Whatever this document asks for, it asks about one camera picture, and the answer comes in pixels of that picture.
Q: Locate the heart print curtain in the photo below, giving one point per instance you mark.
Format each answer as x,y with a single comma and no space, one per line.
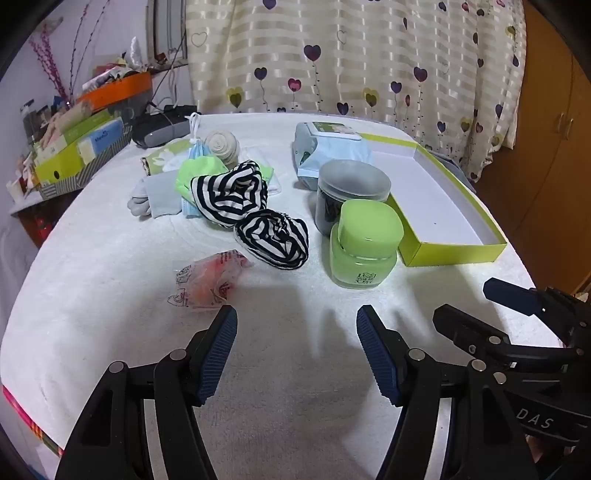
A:
369,55

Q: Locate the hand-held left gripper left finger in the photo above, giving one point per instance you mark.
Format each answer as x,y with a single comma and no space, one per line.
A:
219,350

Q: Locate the blue face mask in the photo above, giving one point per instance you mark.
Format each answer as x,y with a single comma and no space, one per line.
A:
201,148

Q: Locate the grey garment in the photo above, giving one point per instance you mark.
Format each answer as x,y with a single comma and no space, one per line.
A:
457,168

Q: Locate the beige cloth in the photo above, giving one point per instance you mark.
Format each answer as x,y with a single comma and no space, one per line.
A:
221,145

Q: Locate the wet wipes pack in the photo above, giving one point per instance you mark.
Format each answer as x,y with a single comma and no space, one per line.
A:
323,152

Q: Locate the pink flower branches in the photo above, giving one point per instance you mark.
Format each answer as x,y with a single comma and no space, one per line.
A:
54,74

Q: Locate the dark plastic jar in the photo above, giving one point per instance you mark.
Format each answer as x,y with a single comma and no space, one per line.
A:
351,180

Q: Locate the orange tray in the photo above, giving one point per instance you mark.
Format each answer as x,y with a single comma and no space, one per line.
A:
120,87

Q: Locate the green file box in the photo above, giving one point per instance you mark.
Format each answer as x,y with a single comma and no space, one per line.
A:
60,168

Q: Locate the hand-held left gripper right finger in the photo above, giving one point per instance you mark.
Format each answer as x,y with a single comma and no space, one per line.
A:
376,355

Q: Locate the striped storage tray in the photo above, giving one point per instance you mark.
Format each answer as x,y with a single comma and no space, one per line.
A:
78,177

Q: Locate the yellow-green cardboard box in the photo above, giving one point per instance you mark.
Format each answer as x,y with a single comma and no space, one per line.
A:
438,194

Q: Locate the black grey device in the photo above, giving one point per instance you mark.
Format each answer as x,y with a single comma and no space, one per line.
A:
157,129

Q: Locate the green jar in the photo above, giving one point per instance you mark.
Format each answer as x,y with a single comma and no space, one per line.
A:
369,226

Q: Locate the wooden wardrobe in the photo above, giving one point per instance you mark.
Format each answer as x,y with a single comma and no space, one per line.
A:
545,161

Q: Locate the clear red printed plastic bag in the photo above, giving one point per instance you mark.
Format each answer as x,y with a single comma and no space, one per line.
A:
207,277

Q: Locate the bright green cloth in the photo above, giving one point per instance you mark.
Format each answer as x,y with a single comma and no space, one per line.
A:
194,173

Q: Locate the green bunny towel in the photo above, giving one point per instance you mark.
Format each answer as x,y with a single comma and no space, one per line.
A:
161,159

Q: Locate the black white striped cloth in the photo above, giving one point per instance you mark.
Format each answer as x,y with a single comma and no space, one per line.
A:
272,235
221,194

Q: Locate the grey baby mitten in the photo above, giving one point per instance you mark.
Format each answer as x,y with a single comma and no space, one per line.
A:
161,196

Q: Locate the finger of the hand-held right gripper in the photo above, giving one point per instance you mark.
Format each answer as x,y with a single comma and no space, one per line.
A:
471,330
510,294

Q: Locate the window frame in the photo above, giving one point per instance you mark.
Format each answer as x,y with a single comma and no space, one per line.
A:
168,27

